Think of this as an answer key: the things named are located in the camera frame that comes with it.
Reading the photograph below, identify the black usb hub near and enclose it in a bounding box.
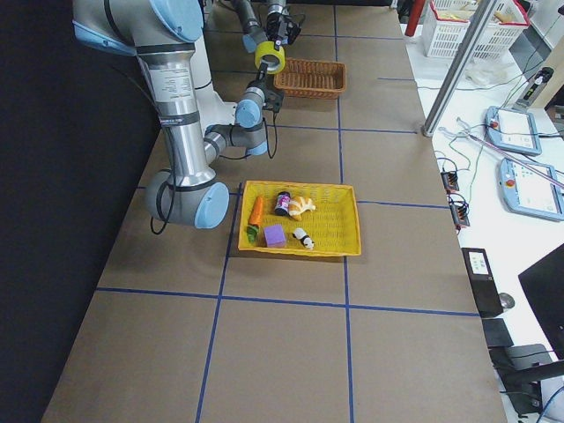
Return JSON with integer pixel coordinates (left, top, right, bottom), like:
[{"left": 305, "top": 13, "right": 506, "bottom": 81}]
[{"left": 449, "top": 198, "right": 470, "bottom": 230}]

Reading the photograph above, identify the red cylinder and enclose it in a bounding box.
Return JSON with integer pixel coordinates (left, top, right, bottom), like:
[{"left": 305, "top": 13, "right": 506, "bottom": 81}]
[{"left": 404, "top": 0, "right": 427, "bottom": 37}]

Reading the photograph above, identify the white plastic crate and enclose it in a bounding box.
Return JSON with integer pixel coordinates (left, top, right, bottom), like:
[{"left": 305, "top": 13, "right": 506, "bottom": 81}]
[
  {"left": 473, "top": 1, "right": 530, "bottom": 59},
  {"left": 422, "top": 1, "right": 475, "bottom": 59}
]

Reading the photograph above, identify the orange toy carrot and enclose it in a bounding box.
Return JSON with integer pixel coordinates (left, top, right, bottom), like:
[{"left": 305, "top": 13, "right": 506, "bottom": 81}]
[{"left": 246, "top": 196, "right": 264, "bottom": 243}]

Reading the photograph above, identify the black box device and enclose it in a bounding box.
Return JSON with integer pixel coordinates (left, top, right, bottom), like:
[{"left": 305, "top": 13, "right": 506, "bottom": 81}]
[{"left": 461, "top": 248, "right": 503, "bottom": 318}]

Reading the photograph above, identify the aluminium frame post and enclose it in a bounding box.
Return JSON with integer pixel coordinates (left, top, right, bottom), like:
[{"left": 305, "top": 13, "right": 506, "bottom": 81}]
[{"left": 421, "top": 1, "right": 514, "bottom": 137}]

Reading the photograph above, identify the toy panda figure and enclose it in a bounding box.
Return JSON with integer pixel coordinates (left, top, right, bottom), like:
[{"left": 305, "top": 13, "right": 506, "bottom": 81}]
[{"left": 292, "top": 227, "right": 315, "bottom": 250}]

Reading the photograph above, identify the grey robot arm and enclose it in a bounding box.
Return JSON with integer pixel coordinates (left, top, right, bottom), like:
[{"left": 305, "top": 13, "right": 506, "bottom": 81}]
[
  {"left": 73, "top": 1, "right": 285, "bottom": 229},
  {"left": 230, "top": 0, "right": 305, "bottom": 53}
]

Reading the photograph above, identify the small purple drink can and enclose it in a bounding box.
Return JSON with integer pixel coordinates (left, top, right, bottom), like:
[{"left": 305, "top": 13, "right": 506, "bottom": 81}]
[{"left": 274, "top": 191, "right": 291, "bottom": 216}]

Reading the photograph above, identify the blue teach pendant far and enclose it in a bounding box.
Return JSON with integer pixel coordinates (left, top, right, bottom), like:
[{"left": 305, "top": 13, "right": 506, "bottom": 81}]
[{"left": 485, "top": 106, "right": 542, "bottom": 156}]

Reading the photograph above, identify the brown wicker basket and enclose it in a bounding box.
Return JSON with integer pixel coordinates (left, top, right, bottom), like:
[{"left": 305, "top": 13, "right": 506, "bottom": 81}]
[{"left": 274, "top": 58, "right": 346, "bottom": 100}]

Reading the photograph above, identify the black usb hub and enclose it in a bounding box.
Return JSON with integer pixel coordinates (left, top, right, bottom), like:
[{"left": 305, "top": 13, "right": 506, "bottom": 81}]
[
  {"left": 449, "top": 198, "right": 470, "bottom": 230},
  {"left": 441, "top": 171, "right": 459, "bottom": 193}
]

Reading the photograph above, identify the purple foam cube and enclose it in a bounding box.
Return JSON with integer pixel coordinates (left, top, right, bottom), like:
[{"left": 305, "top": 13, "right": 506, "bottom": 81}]
[{"left": 263, "top": 224, "right": 286, "bottom": 249}]

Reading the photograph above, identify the yellow tape roll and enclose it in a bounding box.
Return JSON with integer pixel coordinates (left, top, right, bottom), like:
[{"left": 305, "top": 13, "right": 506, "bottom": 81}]
[{"left": 255, "top": 41, "right": 286, "bottom": 74}]

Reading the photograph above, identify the toy croissant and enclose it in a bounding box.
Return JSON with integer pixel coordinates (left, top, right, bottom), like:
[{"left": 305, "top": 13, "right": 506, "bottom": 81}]
[{"left": 288, "top": 197, "right": 316, "bottom": 221}]

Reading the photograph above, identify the blue teach pendant near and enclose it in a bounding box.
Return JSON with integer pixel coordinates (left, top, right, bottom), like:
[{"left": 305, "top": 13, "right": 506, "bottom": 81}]
[{"left": 498, "top": 159, "right": 563, "bottom": 221}]

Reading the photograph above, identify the blue teach pendant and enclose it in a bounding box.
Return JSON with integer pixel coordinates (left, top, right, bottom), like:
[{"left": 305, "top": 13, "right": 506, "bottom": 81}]
[
  {"left": 485, "top": 106, "right": 542, "bottom": 156},
  {"left": 498, "top": 159, "right": 563, "bottom": 221}
]

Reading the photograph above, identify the black usb hub far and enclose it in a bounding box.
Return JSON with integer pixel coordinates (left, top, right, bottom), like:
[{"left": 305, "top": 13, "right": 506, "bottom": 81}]
[{"left": 441, "top": 171, "right": 459, "bottom": 193}]

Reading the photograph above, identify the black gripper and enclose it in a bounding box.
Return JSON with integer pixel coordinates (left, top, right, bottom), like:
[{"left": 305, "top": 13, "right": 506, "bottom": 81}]
[
  {"left": 251, "top": 63, "right": 269, "bottom": 92},
  {"left": 265, "top": 11, "right": 302, "bottom": 51}
]

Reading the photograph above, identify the black monitor corner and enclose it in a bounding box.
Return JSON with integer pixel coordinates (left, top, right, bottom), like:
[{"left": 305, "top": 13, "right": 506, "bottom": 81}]
[{"left": 518, "top": 245, "right": 564, "bottom": 359}]

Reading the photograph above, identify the yellow woven tray basket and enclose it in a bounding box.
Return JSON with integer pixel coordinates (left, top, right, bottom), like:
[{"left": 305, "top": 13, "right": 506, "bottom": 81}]
[{"left": 238, "top": 181, "right": 361, "bottom": 257}]

